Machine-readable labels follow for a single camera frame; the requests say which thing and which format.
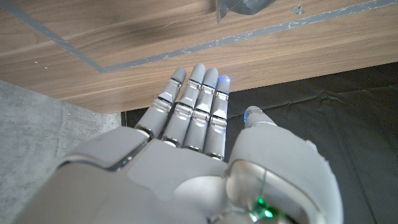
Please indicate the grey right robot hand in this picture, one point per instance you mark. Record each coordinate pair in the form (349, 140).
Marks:
(186, 177)

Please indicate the crinkled aluminium foil sheet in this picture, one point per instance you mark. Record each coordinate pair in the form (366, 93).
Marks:
(245, 6)

